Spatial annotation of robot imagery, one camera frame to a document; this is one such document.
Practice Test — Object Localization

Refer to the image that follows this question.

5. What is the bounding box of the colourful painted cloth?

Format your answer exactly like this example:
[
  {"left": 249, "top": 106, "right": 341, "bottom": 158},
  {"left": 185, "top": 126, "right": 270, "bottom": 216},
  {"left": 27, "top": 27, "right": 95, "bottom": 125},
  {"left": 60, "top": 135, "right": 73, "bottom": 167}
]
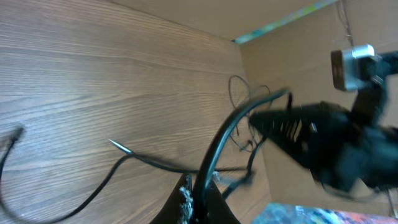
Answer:
[{"left": 233, "top": 0, "right": 398, "bottom": 224}]

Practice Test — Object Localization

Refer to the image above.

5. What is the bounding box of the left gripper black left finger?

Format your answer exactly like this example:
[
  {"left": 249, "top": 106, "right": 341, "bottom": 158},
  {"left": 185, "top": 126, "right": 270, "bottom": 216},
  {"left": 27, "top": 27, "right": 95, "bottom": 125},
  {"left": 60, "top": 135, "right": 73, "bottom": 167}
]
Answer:
[{"left": 150, "top": 174, "right": 193, "bottom": 224}]

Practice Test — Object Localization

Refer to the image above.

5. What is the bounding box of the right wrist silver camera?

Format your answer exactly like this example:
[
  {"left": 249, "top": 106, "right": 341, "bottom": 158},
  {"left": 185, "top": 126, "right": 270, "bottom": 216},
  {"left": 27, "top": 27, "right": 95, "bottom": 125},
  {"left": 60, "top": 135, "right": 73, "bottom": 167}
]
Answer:
[{"left": 330, "top": 44, "right": 376, "bottom": 91}]

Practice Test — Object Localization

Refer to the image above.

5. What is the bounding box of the black cable bundle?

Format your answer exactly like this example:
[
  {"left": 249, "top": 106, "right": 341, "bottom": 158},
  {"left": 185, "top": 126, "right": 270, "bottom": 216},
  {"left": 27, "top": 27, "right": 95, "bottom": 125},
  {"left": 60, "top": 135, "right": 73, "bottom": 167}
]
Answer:
[{"left": 0, "top": 88, "right": 293, "bottom": 224}]

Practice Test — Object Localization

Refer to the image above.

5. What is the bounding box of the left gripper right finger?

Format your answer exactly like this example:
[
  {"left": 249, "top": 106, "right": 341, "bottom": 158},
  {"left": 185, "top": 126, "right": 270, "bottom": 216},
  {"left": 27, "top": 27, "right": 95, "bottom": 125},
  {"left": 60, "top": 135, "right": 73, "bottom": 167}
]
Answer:
[{"left": 203, "top": 181, "right": 240, "bottom": 224}]

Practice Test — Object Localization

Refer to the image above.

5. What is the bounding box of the separated black cable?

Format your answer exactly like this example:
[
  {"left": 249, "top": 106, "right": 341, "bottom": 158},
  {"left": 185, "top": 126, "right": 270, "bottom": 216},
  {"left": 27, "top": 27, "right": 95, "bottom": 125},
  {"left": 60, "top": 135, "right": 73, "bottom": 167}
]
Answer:
[
  {"left": 228, "top": 75, "right": 251, "bottom": 110},
  {"left": 229, "top": 84, "right": 273, "bottom": 153}
]

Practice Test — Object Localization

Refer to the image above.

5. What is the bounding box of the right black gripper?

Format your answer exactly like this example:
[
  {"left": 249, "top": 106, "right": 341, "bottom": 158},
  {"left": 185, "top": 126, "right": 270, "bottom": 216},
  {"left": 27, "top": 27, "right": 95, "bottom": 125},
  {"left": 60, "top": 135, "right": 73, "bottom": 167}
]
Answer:
[{"left": 249, "top": 102, "right": 397, "bottom": 193}]

